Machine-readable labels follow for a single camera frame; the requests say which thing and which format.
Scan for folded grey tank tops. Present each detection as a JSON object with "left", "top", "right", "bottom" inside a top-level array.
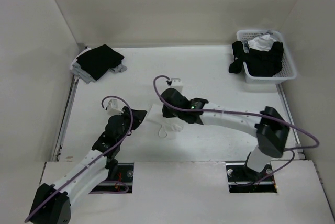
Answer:
[{"left": 70, "top": 48, "right": 127, "bottom": 84}]

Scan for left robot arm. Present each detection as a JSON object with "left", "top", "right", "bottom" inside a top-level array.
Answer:
[{"left": 26, "top": 106, "right": 147, "bottom": 223}]

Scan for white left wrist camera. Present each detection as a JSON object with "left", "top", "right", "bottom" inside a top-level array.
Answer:
[{"left": 106, "top": 98, "right": 123, "bottom": 116}]

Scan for folded black tank top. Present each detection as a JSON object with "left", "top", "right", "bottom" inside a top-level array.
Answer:
[{"left": 76, "top": 44, "right": 125, "bottom": 81}]

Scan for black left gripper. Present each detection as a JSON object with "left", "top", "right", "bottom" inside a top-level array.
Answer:
[{"left": 117, "top": 106, "right": 146, "bottom": 144}]

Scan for right metal table rail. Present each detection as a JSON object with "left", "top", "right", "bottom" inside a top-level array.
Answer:
[{"left": 276, "top": 84, "right": 306, "bottom": 160}]

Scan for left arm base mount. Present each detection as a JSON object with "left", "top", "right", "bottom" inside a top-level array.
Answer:
[{"left": 90, "top": 159, "right": 135, "bottom": 194}]

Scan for white plastic laundry basket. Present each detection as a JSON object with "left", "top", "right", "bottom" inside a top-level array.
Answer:
[{"left": 236, "top": 29, "right": 297, "bottom": 84}]

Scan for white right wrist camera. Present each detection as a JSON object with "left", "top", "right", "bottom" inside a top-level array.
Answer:
[{"left": 166, "top": 78, "right": 184, "bottom": 93}]

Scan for black tank top hanging out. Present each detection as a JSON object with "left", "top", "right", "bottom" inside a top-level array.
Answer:
[{"left": 228, "top": 41, "right": 247, "bottom": 74}]

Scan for metal table rail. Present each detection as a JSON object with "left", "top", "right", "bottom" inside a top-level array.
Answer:
[
  {"left": 51, "top": 42, "right": 87, "bottom": 162},
  {"left": 276, "top": 84, "right": 306, "bottom": 160}
]

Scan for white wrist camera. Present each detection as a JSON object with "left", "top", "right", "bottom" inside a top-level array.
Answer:
[
  {"left": 106, "top": 98, "right": 123, "bottom": 116},
  {"left": 166, "top": 78, "right": 184, "bottom": 93}
]

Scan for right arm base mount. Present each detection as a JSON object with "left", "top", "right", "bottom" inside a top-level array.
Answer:
[{"left": 226, "top": 162, "right": 277, "bottom": 193}]

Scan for white tank top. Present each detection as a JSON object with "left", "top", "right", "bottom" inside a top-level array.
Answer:
[{"left": 146, "top": 104, "right": 184, "bottom": 139}]

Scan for white garment in basket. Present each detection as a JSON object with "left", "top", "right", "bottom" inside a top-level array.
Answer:
[{"left": 247, "top": 34, "right": 277, "bottom": 51}]

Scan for left metal table rail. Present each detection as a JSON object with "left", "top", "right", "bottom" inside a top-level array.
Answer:
[{"left": 51, "top": 42, "right": 87, "bottom": 162}]

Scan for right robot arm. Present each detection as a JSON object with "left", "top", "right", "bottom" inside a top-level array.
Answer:
[{"left": 161, "top": 88, "right": 289, "bottom": 180}]

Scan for black garments in basket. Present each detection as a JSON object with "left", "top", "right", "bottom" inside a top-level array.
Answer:
[{"left": 246, "top": 42, "right": 284, "bottom": 77}]

